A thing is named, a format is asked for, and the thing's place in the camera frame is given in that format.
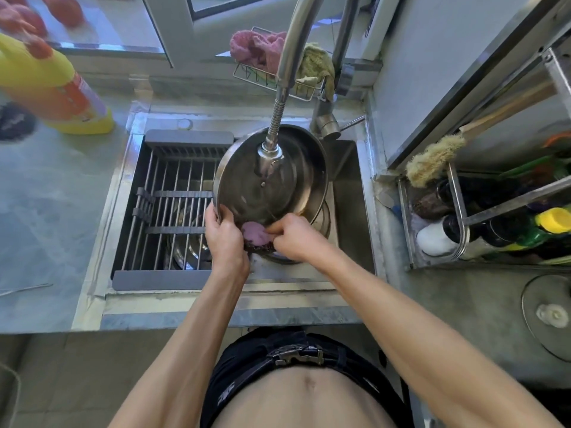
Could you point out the grey roll-up sink drying rack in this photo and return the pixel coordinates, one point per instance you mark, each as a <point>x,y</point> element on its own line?
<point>171,209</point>

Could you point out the person's right hand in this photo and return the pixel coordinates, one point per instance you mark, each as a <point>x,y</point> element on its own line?
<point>298,238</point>

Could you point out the yellow dish soap bottle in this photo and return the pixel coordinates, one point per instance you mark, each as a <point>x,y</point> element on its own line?
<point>49,84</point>

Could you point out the white window frame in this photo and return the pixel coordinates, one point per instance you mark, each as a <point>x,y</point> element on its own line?
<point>267,26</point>

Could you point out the steel pot in sink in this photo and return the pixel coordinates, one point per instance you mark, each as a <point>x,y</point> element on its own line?
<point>189,249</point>

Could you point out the green bottle with yellow cap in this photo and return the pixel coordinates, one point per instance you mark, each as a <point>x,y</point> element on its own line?
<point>542,227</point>

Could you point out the black shorts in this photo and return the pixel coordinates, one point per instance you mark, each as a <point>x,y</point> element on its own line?
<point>303,369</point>

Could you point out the person's right fingers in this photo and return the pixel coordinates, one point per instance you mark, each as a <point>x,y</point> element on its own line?
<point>277,228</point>

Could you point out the person's right forearm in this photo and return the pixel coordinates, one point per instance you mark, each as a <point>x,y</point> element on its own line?
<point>428,343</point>

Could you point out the person's left forearm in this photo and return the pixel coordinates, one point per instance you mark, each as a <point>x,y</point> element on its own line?
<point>178,356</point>

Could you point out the red tomatoes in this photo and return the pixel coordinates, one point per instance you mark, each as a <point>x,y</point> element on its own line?
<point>31,15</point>

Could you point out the person's left hand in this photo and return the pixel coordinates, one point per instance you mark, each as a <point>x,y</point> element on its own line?
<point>226,245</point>

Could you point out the pink scrubbing sponge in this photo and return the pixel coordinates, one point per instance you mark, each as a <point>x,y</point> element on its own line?
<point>255,232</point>

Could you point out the black round drain cover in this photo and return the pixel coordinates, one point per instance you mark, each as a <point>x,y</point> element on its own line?
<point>15,122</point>

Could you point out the pink cloth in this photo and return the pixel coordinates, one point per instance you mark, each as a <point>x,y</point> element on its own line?
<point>256,48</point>

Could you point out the stainless steel sink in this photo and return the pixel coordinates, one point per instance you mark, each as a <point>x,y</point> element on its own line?
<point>250,209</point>

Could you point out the person's left thumb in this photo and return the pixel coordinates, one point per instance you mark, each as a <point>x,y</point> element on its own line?
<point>225,214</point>

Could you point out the glass pot lid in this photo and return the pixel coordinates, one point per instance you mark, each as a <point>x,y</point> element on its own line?
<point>549,314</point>

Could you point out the stainless steel wall rack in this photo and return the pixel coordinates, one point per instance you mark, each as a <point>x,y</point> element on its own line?
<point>499,182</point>

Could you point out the chrome flexible kitchen faucet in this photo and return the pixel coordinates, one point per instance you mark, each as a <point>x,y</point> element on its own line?
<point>292,75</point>

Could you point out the yellow-green cloth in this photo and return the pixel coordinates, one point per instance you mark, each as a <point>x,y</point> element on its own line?
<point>316,66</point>

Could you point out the black belt with metal buckle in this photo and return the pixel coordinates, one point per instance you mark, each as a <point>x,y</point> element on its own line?
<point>294,354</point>

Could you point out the person's bare torso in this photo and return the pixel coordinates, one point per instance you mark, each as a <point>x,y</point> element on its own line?
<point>308,403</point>

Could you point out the white bottle with black cap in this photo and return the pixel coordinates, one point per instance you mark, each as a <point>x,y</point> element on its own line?
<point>439,236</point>

